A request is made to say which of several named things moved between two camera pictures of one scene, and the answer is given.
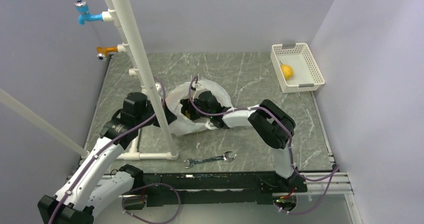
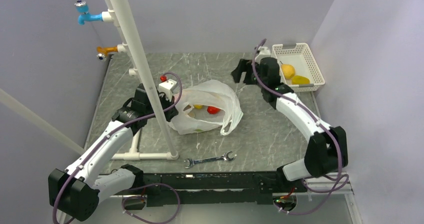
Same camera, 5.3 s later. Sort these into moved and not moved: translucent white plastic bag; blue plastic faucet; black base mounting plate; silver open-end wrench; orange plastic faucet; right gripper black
Moved: translucent white plastic bag; right gripper black
Not moved: silver open-end wrench; blue plastic faucet; orange plastic faucet; black base mounting plate
